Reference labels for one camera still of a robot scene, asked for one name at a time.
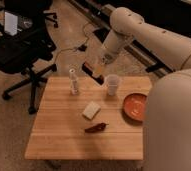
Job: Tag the white paper on chair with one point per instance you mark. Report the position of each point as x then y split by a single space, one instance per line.
10 23

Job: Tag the black office chair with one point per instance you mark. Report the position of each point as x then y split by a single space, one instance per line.
19 52

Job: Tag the clear spice bottle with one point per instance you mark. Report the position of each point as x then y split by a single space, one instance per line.
74 82

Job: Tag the orange black gripper body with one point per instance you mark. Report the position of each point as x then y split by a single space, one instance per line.
96 73

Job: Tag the wooden low table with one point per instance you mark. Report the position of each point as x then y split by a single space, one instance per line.
59 128

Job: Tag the black power adapter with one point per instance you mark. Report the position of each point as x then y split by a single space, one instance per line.
82 48

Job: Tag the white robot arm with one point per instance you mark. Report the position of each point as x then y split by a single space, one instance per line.
167 123

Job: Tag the red chili pepper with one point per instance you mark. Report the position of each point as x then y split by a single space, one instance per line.
96 128

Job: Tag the black floor plate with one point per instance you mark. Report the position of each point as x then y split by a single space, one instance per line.
101 34

